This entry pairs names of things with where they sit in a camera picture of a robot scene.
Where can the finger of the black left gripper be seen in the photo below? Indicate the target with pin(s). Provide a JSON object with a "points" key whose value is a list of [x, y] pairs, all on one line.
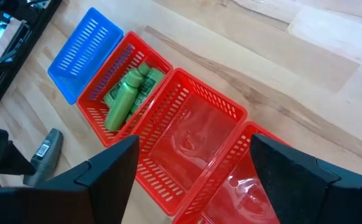
{"points": [[0, 152]]}

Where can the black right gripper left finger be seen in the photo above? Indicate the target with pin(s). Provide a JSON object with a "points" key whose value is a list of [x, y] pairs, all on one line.
{"points": [[106, 180]]}

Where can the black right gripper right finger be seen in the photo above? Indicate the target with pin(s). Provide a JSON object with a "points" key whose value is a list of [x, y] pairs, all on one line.
{"points": [[293, 186]]}

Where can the grey travel bottle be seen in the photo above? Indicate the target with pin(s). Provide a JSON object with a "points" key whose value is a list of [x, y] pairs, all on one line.
{"points": [[48, 161]]}

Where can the green travel bottle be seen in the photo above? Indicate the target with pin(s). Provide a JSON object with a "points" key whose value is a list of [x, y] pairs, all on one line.
{"points": [[122, 105], [143, 68], [148, 85]]}

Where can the red plastic basket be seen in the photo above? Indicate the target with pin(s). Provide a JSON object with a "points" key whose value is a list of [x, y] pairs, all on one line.
{"points": [[118, 59], [193, 130], [230, 193]]}

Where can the blue plastic basket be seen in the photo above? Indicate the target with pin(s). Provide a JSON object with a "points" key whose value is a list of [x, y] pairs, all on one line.
{"points": [[84, 53]]}

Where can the black aluminium table frame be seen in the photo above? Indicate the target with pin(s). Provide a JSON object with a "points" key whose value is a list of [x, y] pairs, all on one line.
{"points": [[41, 21]]}

